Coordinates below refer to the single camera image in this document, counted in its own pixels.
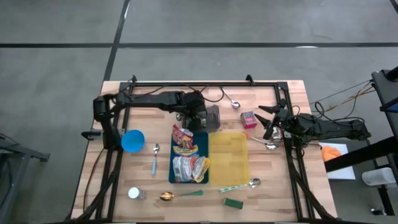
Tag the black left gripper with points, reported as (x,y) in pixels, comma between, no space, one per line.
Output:
(194,113)

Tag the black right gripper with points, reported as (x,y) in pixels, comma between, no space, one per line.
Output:
(281,118)

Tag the yellow blue ramen packet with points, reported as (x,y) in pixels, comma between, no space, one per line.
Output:
(186,152)

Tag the plain silver spoon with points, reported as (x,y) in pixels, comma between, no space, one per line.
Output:
(235,104)

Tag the translucent yellow plastic bin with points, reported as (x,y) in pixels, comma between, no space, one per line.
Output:
(228,158)

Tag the white red ramen packet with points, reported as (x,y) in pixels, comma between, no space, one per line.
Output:
(182,169)

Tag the green rectangular tin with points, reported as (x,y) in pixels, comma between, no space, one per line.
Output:
(233,203)

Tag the white-lidded bagel seasoning jar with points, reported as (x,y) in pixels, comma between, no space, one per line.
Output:
(134,193)

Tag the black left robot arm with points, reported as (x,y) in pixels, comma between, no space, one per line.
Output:
(149,99)

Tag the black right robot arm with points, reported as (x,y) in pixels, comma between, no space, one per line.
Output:
(326,127)

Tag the teal plastic bin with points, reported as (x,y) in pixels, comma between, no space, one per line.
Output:
(203,143)

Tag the smoky grey plastic bin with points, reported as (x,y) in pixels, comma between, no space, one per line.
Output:
(215,118)

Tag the blue plastic cup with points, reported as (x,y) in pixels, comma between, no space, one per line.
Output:
(132,141)

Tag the orange cloth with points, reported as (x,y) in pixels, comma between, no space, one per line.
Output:
(331,153)

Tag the white paper sheet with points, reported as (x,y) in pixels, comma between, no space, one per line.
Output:
(342,171)

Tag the black equipment stand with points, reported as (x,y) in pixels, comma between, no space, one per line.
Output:
(357,157)

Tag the small black floor object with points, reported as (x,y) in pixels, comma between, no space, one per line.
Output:
(378,211)

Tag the black aluminium table frame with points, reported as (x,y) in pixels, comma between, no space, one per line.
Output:
(236,84)

